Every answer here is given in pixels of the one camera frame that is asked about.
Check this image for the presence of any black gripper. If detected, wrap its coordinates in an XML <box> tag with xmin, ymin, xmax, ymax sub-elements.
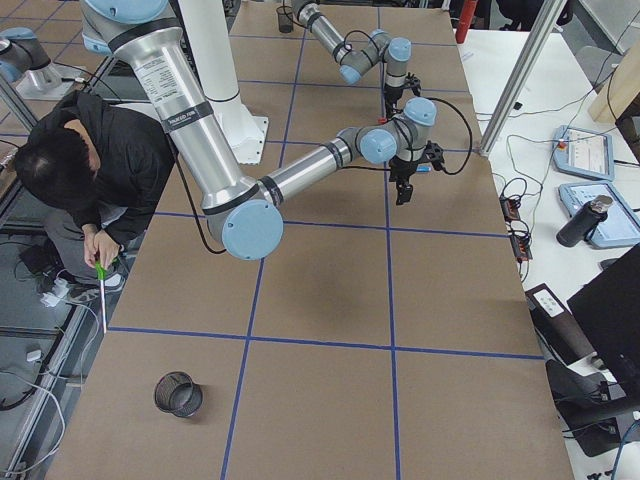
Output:
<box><xmin>383</xmin><ymin>84</ymin><xmax>405</xmax><ymax>106</ymax></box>
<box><xmin>389</xmin><ymin>158</ymin><xmax>418</xmax><ymax>206</ymax></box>

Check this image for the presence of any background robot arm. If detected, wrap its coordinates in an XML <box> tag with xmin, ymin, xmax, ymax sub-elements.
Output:
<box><xmin>1</xmin><ymin>27</ymin><xmax>61</xmax><ymax>91</ymax></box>

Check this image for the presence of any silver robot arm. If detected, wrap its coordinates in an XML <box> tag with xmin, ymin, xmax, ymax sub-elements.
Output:
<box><xmin>291</xmin><ymin>1</ymin><xmax>412</xmax><ymax>117</ymax></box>
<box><xmin>81</xmin><ymin>1</ymin><xmax>443</xmax><ymax>260</ymax></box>

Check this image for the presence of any red cylinder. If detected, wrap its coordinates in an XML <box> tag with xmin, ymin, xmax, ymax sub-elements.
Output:
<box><xmin>455</xmin><ymin>0</ymin><xmax>478</xmax><ymax>44</ymax></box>

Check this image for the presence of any left black mesh cup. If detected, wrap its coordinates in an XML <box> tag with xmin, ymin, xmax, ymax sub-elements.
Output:
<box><xmin>276</xmin><ymin>5</ymin><xmax>294</xmax><ymax>34</ymax></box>

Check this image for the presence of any black mesh cup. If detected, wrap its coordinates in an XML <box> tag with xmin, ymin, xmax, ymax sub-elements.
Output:
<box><xmin>276</xmin><ymin>5</ymin><xmax>294</xmax><ymax>34</ymax></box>
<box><xmin>153</xmin><ymin>371</ymin><xmax>203</xmax><ymax>418</ymax></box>

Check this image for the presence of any black water bottle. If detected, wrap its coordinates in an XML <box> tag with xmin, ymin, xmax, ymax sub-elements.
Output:
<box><xmin>556</xmin><ymin>195</ymin><xmax>613</xmax><ymax>247</ymax></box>

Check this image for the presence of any far teach pendant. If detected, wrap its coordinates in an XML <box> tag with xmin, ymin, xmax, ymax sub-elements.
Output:
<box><xmin>552</xmin><ymin>125</ymin><xmax>615</xmax><ymax>181</ymax></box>

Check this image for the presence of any teach pendant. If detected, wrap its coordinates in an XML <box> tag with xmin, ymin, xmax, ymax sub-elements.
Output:
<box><xmin>552</xmin><ymin>125</ymin><xmax>615</xmax><ymax>181</ymax></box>
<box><xmin>556</xmin><ymin>181</ymin><xmax>639</xmax><ymax>249</ymax></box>

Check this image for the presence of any near teach pendant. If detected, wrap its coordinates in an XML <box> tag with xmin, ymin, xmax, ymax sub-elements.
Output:
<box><xmin>556</xmin><ymin>181</ymin><xmax>639</xmax><ymax>249</ymax></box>

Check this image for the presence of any black monitor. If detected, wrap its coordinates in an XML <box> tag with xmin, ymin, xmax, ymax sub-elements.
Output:
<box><xmin>568</xmin><ymin>246</ymin><xmax>639</xmax><ymax>392</ymax></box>

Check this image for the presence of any person in black jacket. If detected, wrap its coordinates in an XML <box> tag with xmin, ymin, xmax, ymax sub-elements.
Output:
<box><xmin>14</xmin><ymin>91</ymin><xmax>174</xmax><ymax>303</ymax></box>

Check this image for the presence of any right black mesh cup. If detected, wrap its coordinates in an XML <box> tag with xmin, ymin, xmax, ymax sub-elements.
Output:
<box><xmin>153</xmin><ymin>371</ymin><xmax>203</xmax><ymax>418</ymax></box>

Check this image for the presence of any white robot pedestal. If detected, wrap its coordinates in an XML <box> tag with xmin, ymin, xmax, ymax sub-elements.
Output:
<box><xmin>179</xmin><ymin>0</ymin><xmax>269</xmax><ymax>165</ymax></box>

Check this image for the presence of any aluminium frame post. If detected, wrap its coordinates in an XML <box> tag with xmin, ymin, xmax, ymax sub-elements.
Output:
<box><xmin>479</xmin><ymin>0</ymin><xmax>573</xmax><ymax>156</ymax></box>

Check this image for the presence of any green handled stick tool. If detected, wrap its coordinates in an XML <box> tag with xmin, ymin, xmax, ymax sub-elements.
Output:
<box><xmin>95</xmin><ymin>260</ymin><xmax>107</xmax><ymax>333</ymax></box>

